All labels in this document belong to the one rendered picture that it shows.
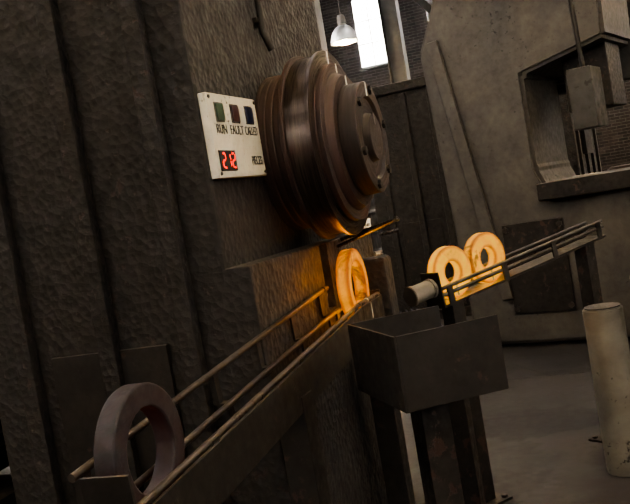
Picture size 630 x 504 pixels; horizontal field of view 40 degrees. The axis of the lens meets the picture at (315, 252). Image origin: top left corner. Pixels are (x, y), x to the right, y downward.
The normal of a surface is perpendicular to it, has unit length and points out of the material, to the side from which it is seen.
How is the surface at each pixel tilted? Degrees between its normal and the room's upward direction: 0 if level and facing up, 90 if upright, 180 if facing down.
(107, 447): 68
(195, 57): 90
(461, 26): 90
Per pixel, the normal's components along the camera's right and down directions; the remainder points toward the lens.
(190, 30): 0.93, -0.15
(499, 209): -0.54, 0.14
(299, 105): -0.36, -0.30
